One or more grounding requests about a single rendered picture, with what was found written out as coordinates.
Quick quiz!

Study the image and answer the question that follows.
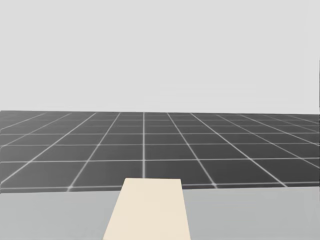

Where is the tall board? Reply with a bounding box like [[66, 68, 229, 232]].
[[102, 177, 191, 240]]

